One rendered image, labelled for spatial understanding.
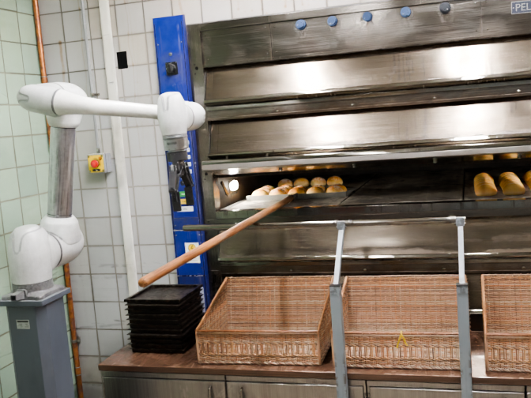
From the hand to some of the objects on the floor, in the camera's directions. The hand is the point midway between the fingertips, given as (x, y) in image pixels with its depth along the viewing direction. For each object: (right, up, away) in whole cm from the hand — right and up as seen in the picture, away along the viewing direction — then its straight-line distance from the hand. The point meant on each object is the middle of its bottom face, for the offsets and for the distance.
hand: (183, 204), depth 252 cm
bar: (+59, -125, +38) cm, 144 cm away
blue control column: (+26, -109, +196) cm, 226 cm away
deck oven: (+120, -104, +170) cm, 232 cm away
